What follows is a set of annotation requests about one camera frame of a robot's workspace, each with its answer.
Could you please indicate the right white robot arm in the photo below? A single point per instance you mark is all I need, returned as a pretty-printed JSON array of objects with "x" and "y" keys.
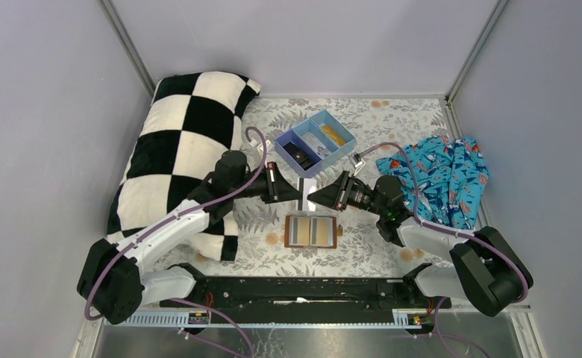
[{"x": 484, "y": 269}]

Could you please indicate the blue patterned cloth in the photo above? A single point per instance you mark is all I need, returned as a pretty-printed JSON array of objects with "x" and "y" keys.
[{"x": 442, "y": 179}]

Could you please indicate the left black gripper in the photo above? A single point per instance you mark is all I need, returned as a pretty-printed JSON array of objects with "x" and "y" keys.
[{"x": 271, "y": 182}]

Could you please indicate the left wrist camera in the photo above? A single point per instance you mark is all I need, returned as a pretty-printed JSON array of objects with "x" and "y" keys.
[{"x": 262, "y": 148}]

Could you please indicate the blue compartment organizer box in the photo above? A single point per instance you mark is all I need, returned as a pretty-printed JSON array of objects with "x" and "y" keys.
[{"x": 309, "y": 136}]

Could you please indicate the brown leather card holder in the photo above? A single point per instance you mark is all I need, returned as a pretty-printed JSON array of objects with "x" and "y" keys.
[{"x": 311, "y": 232}]

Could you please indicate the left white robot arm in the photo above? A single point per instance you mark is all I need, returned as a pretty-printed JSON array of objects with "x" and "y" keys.
[{"x": 116, "y": 279}]

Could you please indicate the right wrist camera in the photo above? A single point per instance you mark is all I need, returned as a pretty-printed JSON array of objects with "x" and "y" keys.
[{"x": 357, "y": 163}]

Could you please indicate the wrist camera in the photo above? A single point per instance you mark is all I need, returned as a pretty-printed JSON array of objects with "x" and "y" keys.
[
  {"x": 357, "y": 163},
  {"x": 262, "y": 148}
]

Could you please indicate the black white checkered pillow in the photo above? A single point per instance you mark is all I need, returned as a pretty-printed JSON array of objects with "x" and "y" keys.
[{"x": 192, "y": 121}]

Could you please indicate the orange credit card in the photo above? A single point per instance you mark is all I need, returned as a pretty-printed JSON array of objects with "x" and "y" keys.
[{"x": 330, "y": 132}]

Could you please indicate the floral table mat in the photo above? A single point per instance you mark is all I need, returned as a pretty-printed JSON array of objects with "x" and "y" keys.
[{"x": 250, "y": 240}]

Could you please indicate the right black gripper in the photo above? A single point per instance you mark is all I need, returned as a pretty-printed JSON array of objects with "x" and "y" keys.
[{"x": 344, "y": 191}]

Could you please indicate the silver grey credit card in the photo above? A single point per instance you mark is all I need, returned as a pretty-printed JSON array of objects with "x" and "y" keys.
[{"x": 306, "y": 186}]

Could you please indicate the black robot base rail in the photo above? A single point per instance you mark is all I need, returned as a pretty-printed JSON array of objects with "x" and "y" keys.
[{"x": 294, "y": 300}]

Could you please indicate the white slotted cable duct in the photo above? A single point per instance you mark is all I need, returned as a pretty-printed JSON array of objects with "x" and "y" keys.
[{"x": 182, "y": 319}]

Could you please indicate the black item in box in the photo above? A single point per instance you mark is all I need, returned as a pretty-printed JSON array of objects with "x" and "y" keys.
[{"x": 301, "y": 157}]

